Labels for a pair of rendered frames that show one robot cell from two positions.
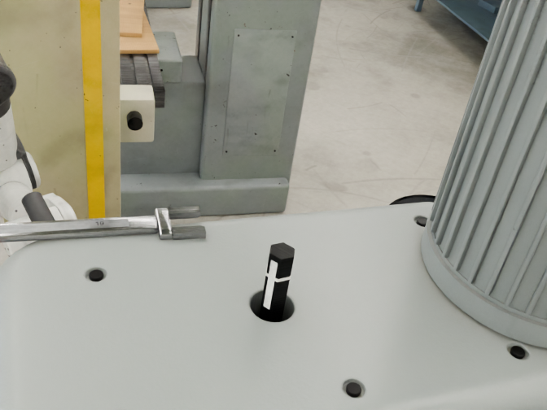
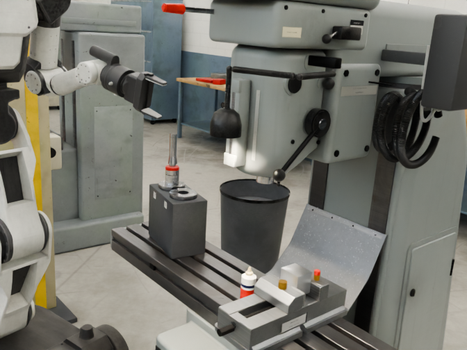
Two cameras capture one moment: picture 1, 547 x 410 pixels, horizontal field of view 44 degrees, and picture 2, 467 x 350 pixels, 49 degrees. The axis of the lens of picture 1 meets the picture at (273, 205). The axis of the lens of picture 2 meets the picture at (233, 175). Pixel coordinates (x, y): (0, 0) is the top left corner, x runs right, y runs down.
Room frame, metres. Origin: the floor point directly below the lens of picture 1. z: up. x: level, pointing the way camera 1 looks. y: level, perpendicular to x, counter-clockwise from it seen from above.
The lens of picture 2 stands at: (-0.82, 0.48, 1.67)
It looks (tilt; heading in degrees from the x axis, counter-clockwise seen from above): 16 degrees down; 342
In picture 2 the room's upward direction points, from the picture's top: 4 degrees clockwise
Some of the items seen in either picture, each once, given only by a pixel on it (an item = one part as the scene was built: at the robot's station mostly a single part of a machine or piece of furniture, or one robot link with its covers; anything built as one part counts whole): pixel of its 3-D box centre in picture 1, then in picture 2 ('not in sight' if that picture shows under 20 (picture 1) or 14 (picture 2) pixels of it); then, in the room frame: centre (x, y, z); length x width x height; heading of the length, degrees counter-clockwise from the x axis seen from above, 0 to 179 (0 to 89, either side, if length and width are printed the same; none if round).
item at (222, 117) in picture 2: not in sight; (226, 121); (0.28, 0.14, 1.46); 0.07 x 0.07 x 0.06
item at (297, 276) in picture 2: not in sight; (295, 280); (0.27, -0.07, 1.05); 0.06 x 0.05 x 0.06; 22
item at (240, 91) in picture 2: not in sight; (237, 123); (0.36, 0.09, 1.45); 0.04 x 0.04 x 0.21; 23
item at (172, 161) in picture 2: not in sight; (172, 150); (0.84, 0.15, 1.26); 0.03 x 0.03 x 0.11
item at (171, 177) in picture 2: not in sight; (171, 176); (0.84, 0.15, 1.17); 0.05 x 0.05 x 0.05
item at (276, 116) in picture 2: not in sight; (272, 110); (0.40, -0.02, 1.47); 0.21 x 0.19 x 0.32; 23
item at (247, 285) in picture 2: not in sight; (248, 285); (0.36, 0.03, 1.00); 0.04 x 0.04 x 0.11
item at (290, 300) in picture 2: not in sight; (279, 293); (0.25, -0.02, 1.03); 0.12 x 0.06 x 0.04; 22
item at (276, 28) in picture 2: not in sight; (290, 25); (0.42, -0.05, 1.68); 0.34 x 0.24 x 0.10; 113
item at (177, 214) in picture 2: not in sight; (176, 216); (0.79, 0.14, 1.04); 0.22 x 0.12 x 0.20; 11
